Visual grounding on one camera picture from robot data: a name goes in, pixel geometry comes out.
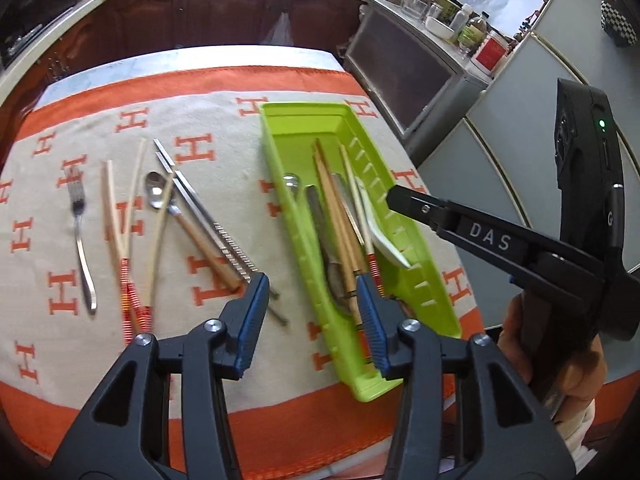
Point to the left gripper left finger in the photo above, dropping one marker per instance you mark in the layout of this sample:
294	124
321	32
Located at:
243	318

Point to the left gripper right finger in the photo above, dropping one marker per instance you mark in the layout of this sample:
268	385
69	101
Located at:
381	318

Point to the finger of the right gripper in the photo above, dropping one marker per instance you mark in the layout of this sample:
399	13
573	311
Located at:
581	280
481	234

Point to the dark-handled steel ladle spoon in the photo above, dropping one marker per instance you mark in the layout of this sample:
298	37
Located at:
332	267

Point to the white ceramic spoon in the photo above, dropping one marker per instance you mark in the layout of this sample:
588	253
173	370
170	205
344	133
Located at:
379	239

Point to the brown wooden chopstick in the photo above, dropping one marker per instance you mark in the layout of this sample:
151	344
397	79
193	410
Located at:
344	251
351	241

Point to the steel chopstick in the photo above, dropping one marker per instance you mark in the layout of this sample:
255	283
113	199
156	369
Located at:
241	257
245	275

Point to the large steel spoon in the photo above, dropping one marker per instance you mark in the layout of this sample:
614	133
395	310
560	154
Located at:
292	183

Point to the steel fork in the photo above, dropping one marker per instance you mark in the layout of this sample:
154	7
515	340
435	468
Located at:
77	207

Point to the wooden-handled small spoon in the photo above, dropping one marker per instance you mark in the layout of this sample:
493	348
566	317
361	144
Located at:
155	185

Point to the dark wooden kitchen cabinets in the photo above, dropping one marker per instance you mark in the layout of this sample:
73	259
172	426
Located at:
125	28

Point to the green plastic utensil tray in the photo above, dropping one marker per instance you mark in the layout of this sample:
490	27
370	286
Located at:
289	131

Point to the grey metal cabinet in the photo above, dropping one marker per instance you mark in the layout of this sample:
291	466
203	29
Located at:
422	85

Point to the beige orange H-pattern cloth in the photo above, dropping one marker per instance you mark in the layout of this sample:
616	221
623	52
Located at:
290	415

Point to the red label jar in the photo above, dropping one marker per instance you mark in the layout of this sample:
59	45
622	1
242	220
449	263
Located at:
490	52

